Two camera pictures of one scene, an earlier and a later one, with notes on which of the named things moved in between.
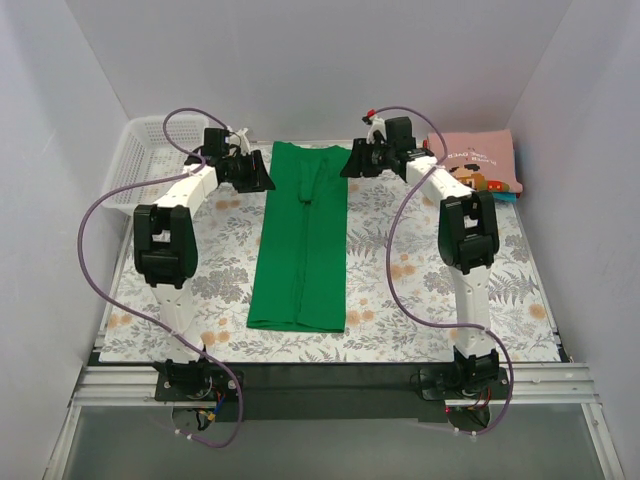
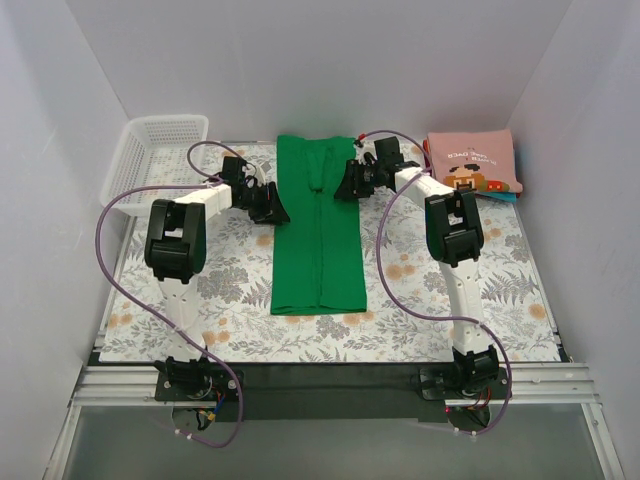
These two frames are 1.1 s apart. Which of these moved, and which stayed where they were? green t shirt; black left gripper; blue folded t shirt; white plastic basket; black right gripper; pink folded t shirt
Moved: black left gripper; green t shirt; black right gripper
Stayed: blue folded t shirt; white plastic basket; pink folded t shirt
